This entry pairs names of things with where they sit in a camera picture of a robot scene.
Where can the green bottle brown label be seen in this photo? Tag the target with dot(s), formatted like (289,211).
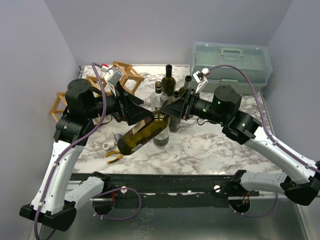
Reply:
(142,133)

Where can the tall green wine bottle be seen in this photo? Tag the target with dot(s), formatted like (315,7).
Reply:
(168,83)

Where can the green bottle beige label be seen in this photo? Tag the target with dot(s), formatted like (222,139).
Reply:
(186,85)

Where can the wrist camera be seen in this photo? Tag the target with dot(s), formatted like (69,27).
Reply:
(111,74)
(201,79)

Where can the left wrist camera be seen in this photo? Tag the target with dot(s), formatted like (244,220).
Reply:
(111,74)

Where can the chrome tap fitting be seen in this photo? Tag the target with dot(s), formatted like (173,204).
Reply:
(117,136)

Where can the clear glass carafe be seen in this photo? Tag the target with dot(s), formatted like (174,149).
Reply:
(162,138)

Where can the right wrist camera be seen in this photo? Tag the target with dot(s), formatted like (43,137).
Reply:
(201,79)

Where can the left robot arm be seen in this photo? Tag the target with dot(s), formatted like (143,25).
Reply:
(53,206)

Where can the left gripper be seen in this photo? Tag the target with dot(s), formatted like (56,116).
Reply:
(132,113)

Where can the white tape roll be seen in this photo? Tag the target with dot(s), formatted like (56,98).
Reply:
(108,146)

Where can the green bottle silver neck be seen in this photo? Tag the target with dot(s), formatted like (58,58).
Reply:
(174,122)

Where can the yellow handled pliers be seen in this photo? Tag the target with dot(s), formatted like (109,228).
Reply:
(116,154)

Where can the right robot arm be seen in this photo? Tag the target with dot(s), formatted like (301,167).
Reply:
(300,177)

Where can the translucent plastic toolbox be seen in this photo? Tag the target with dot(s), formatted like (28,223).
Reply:
(253,60)

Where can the clear square liquor bottle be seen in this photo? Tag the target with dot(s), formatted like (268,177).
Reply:
(158,98)

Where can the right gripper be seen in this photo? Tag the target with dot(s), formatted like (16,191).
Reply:
(188,104)

